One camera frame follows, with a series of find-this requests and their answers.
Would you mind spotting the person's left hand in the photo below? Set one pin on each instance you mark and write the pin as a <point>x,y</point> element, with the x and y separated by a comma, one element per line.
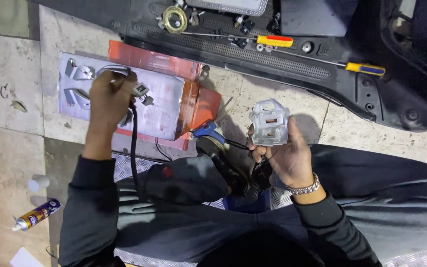
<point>109,100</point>

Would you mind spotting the person's right hand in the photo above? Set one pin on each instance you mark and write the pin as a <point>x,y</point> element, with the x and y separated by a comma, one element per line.
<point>291,157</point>

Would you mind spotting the person's left fingers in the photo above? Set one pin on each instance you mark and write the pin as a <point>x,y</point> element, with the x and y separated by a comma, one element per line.
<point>119,77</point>

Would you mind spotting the silver plastic mounting bracket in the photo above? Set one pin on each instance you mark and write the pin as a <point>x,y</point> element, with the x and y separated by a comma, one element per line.
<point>269,122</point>

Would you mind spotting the flattened orange and silver carton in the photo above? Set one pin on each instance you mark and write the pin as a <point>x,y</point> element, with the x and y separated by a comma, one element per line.
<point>169,96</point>

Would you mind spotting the small metal clip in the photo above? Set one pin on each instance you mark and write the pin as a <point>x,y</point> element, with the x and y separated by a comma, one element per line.
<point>205,71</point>

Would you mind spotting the dry leaf scrap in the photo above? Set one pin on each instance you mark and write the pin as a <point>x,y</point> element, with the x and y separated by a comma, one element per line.
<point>18,106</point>

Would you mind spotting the blue glue gun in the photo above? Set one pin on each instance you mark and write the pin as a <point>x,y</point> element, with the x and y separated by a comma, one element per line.
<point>209,130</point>

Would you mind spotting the black rounded housing part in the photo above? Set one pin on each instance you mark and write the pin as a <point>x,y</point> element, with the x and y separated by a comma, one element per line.
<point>184,180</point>

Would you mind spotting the small black connector block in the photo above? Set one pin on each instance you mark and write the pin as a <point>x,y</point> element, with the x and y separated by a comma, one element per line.
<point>247,26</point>
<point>240,42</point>

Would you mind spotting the white spray can cap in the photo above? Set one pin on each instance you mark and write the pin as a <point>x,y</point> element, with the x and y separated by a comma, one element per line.
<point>37,183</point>

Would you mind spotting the silver framed plate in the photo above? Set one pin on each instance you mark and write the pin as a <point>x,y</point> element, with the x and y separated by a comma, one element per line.
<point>232,5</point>

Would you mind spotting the yellow and purple spray can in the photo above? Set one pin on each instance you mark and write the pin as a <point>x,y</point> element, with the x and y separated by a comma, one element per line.
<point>37,215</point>

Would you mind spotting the round silver bolt head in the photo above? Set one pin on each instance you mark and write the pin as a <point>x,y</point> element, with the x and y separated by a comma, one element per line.
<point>307,46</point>

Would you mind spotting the white paper sheet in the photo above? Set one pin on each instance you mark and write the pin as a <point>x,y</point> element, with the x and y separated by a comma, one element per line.
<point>24,258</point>

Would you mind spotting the black scooter body panel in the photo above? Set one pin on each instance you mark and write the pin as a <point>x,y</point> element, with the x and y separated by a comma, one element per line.
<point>347,85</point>

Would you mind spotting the person's legs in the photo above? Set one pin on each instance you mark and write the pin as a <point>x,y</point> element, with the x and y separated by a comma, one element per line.
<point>365,200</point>

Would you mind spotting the silver curved bracket piece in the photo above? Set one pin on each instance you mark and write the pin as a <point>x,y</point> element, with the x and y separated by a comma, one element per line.
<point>78,98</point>
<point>80,71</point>

